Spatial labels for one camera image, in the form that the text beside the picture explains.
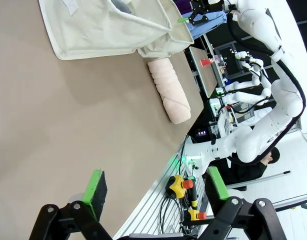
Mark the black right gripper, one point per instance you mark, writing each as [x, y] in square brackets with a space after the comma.
[201, 5]

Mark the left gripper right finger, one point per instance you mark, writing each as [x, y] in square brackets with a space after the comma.
[218, 185]

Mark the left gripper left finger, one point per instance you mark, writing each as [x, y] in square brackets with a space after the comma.
[93, 195]

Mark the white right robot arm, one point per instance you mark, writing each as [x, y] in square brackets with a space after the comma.
[281, 100]

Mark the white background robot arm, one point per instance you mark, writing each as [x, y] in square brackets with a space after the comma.
[248, 92]

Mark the blue cloth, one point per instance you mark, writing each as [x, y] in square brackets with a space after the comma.
[208, 25]

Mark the purple cloth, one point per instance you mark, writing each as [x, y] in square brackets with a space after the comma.
[182, 5]

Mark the beige fabric basket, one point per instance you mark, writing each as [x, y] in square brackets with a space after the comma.
[98, 27]
[173, 37]

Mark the small yellow emergency stop button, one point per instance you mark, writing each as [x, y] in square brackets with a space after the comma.
[194, 215]

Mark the seated person in black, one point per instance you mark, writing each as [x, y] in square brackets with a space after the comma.
[253, 167]

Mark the large yellow emergency stop button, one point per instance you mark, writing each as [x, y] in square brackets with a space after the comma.
[177, 186]

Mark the red cup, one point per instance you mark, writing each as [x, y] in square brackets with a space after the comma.
[205, 62]

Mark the grey rod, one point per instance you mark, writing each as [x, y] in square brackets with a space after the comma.
[263, 178]

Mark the small black display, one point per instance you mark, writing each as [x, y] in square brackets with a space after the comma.
[201, 132]

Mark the brown background table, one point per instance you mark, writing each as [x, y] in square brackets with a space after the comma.
[206, 75]

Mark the pink rolled towel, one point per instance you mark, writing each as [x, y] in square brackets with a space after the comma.
[169, 90]

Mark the black handheld enabling switch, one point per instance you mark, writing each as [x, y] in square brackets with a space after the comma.
[193, 197]

